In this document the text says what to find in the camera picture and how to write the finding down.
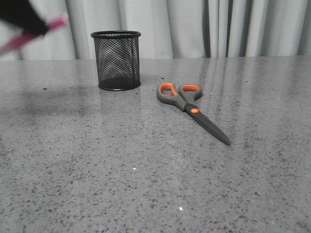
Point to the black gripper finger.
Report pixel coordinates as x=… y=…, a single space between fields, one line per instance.
x=22 y=14

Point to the pink highlighter pen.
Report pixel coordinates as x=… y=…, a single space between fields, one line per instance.
x=20 y=40

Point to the grey orange scissors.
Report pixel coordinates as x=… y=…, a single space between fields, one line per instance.
x=184 y=99

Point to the black mesh pen holder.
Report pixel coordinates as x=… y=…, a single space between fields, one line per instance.
x=117 y=59

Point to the grey curtain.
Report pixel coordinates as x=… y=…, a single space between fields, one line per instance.
x=176 y=28

